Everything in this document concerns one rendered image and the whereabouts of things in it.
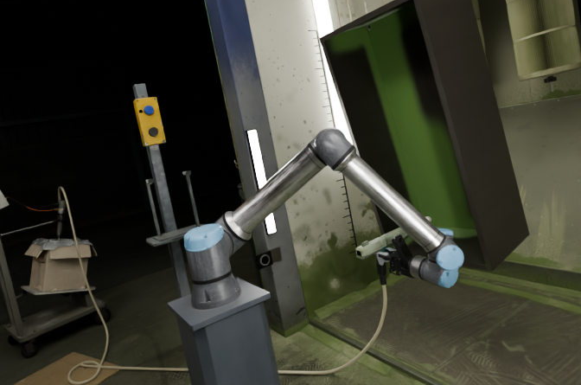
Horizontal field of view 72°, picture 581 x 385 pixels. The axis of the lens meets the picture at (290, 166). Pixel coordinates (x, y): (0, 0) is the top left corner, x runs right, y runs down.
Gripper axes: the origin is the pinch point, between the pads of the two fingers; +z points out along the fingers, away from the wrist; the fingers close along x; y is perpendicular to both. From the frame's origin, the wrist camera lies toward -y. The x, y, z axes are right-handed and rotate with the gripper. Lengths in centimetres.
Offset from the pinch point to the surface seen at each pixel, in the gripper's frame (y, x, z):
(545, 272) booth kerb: 50, 110, -23
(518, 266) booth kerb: 51, 111, -7
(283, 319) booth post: 59, -13, 72
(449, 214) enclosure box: 5, 65, 6
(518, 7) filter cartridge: -102, 139, -1
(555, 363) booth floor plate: 53, 40, -55
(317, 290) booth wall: 52, 15, 72
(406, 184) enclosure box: -12, 57, 27
